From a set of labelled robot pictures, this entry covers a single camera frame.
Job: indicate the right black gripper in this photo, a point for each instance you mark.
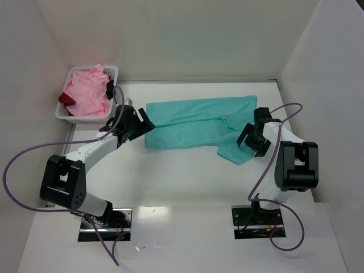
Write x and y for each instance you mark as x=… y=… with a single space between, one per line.
x=253 y=138

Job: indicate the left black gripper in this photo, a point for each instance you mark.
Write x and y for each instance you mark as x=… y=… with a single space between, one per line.
x=136 y=125

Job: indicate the teal t shirt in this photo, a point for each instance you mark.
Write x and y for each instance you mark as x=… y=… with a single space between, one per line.
x=204 y=122

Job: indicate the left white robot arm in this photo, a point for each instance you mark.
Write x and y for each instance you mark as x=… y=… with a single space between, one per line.
x=64 y=180

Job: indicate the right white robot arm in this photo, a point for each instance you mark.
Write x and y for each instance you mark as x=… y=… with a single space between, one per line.
x=296 y=162

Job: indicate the black t shirt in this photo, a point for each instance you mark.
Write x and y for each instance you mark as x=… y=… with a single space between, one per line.
x=110 y=93

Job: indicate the pink t shirt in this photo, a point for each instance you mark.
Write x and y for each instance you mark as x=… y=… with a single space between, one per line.
x=88 y=89

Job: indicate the red t shirt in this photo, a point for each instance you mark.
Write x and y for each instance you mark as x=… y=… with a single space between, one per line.
x=66 y=100

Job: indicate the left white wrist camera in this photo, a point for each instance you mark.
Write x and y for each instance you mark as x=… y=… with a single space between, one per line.
x=128 y=101

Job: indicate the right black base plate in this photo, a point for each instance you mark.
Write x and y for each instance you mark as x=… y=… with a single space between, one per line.
x=249 y=223

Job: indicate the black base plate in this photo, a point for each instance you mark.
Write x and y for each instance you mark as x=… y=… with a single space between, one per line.
x=249 y=223
x=120 y=225

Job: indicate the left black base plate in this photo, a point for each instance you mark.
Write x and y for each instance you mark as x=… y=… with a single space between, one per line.
x=120 y=225

